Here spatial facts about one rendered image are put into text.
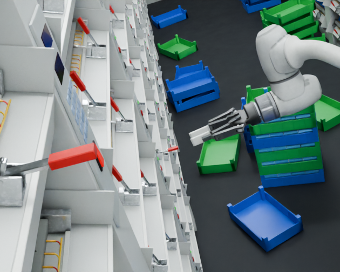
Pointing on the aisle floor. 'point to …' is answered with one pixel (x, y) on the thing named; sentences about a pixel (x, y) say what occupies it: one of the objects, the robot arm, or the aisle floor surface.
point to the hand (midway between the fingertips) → (200, 135)
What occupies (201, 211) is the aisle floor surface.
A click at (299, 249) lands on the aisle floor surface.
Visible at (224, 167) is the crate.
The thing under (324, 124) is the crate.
